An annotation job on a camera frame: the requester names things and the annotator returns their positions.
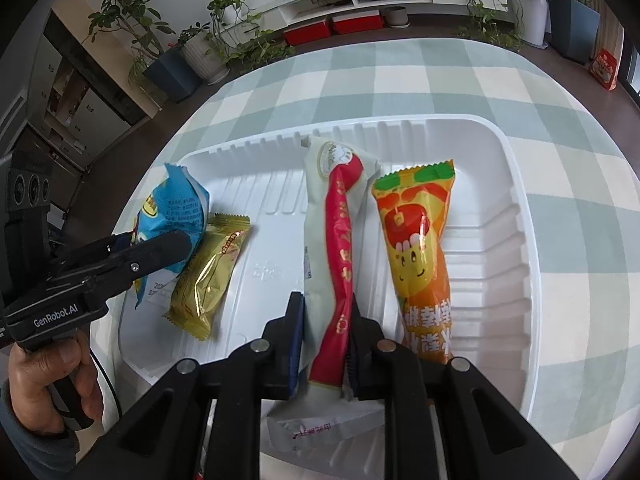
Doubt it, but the dark blue plant pot right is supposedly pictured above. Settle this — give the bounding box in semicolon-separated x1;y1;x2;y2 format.
549;0;600;64

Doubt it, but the white plastic tray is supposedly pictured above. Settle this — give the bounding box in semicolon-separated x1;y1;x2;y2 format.
118;114;541;415

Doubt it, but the dark blue plant pot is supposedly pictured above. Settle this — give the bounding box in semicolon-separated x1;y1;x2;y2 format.
549;0;600;64
143;48;202;103

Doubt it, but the white red long snack pack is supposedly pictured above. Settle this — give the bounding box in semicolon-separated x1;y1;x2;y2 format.
266;136;384;452

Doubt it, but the light blue chip bag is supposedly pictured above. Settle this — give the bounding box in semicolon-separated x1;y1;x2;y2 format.
134;164;209;307

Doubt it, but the orange apple snack stick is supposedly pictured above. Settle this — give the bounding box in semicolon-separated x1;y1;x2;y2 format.
371;160;456;364

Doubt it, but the white ribbed plant pot left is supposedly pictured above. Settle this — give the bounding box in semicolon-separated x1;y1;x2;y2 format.
180;32;230;84

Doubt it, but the person's left forearm sleeve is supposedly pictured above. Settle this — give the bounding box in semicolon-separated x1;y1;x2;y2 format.
1;380;79;479

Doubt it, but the red box on floor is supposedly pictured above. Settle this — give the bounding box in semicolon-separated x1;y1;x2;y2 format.
589;48;620;91

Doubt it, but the green white checkered tablecloth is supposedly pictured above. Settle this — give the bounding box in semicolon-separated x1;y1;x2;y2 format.
99;39;639;479

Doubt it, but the white plant pot right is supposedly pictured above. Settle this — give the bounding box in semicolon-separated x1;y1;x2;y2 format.
510;0;549;50

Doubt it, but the red storage bin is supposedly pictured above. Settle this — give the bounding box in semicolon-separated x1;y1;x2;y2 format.
282;18;332;47
332;9;385;35

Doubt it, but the gold foil snack pack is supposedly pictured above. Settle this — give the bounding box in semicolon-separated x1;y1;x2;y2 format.
165;214;252;341

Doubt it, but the dark blue plant pot left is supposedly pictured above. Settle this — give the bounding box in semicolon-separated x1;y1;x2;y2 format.
143;48;202;103

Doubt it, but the person's left hand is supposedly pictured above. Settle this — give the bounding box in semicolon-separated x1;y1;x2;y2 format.
9;330;103;434

